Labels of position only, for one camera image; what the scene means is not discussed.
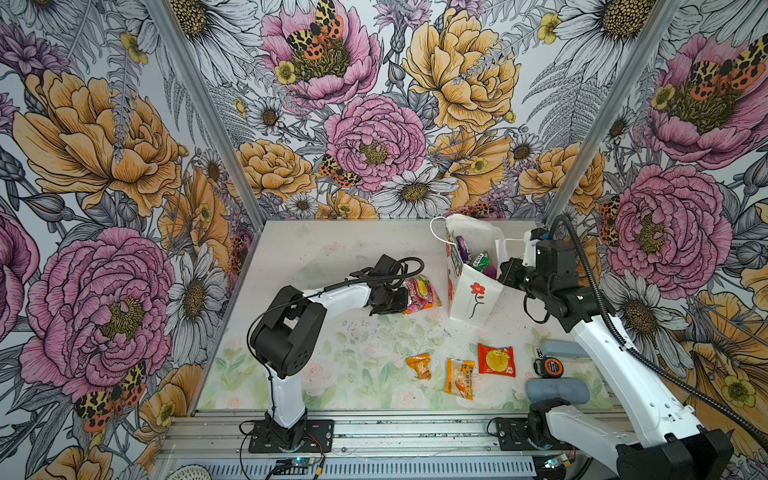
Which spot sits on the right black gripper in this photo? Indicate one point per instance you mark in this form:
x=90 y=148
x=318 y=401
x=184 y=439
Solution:
x=508 y=275

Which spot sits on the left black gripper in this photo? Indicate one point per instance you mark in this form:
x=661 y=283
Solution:
x=400 y=306

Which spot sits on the orange red candy bag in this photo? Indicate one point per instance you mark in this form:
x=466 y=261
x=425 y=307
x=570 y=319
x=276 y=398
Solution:
x=421 y=295

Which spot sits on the small orange candy packet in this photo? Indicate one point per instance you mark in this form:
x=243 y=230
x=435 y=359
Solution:
x=420 y=365

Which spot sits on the green white snack bag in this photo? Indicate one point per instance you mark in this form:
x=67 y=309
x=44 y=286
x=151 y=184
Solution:
x=481 y=262

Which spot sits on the white floral paper bag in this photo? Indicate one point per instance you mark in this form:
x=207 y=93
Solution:
x=472 y=295

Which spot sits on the purple grape gummy bag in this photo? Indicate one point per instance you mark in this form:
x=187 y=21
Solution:
x=463 y=250

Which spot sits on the orange yellow snack packet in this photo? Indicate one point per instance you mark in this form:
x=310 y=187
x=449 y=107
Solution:
x=459 y=378

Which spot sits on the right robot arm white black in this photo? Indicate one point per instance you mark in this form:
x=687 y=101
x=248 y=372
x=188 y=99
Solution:
x=667 y=441

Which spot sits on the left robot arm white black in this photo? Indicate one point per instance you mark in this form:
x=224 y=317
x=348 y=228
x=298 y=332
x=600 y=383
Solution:
x=283 y=338

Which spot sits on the black orange tape measure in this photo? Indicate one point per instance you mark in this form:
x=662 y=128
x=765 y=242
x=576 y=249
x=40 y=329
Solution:
x=548 y=367

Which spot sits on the red yellow snack packet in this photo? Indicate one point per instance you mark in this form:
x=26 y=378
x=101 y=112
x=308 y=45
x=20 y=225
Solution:
x=496 y=361

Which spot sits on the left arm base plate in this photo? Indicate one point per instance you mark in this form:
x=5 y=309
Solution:
x=308 y=436

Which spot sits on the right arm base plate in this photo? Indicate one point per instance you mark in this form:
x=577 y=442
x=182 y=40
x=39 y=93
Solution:
x=514 y=435

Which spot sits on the aluminium rail frame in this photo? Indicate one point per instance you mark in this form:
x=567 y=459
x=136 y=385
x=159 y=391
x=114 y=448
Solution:
x=377 y=445

